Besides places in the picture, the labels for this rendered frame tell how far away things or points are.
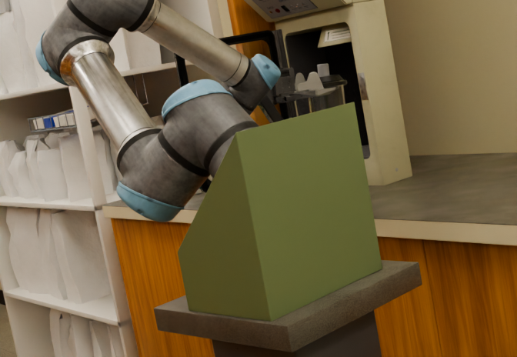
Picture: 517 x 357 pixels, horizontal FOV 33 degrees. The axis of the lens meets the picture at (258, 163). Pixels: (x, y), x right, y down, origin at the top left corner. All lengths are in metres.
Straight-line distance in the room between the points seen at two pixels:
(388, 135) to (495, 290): 0.67
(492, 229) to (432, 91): 1.05
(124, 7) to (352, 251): 0.70
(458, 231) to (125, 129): 0.67
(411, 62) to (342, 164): 1.35
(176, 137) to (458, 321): 0.73
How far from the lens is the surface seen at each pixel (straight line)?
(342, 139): 1.42
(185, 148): 1.49
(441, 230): 1.78
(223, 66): 1.90
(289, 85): 2.13
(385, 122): 2.30
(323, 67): 2.18
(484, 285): 1.80
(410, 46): 2.73
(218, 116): 1.46
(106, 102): 1.67
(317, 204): 1.37
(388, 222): 1.88
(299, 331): 1.29
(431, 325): 1.93
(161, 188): 1.52
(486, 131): 2.60
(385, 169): 2.30
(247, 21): 2.51
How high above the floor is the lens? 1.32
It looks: 7 degrees down
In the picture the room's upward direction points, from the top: 10 degrees counter-clockwise
